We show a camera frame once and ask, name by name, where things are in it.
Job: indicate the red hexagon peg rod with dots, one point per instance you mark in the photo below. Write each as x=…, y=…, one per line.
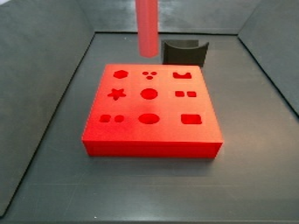
x=145, y=9

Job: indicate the red shape sorting block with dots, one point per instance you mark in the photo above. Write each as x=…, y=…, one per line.
x=152, y=112

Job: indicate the black curved holder block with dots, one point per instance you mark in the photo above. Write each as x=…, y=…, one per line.
x=183, y=52

